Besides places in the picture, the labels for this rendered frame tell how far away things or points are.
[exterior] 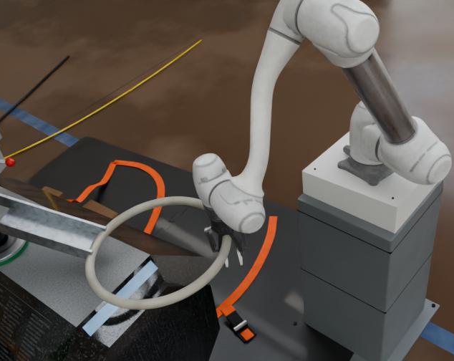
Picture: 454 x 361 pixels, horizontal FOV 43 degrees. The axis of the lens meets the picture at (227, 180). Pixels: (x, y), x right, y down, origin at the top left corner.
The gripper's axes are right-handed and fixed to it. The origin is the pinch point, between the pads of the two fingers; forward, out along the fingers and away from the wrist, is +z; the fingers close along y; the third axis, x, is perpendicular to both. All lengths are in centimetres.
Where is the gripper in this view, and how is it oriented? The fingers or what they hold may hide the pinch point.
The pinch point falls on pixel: (232, 256)
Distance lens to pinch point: 192.6
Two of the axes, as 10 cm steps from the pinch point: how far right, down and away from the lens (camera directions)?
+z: 2.0, 7.6, 6.1
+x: 0.0, 6.3, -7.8
